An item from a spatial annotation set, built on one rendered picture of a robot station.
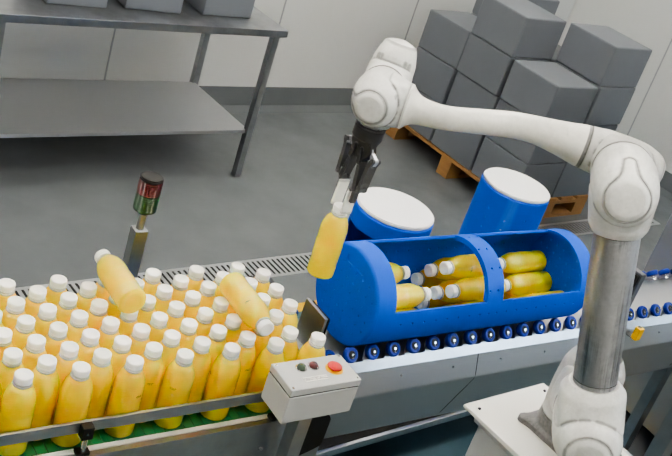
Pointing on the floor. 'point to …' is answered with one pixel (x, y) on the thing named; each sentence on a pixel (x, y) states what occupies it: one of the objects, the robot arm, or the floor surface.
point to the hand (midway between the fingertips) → (344, 196)
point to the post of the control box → (293, 438)
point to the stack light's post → (135, 249)
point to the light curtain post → (661, 445)
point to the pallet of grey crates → (522, 83)
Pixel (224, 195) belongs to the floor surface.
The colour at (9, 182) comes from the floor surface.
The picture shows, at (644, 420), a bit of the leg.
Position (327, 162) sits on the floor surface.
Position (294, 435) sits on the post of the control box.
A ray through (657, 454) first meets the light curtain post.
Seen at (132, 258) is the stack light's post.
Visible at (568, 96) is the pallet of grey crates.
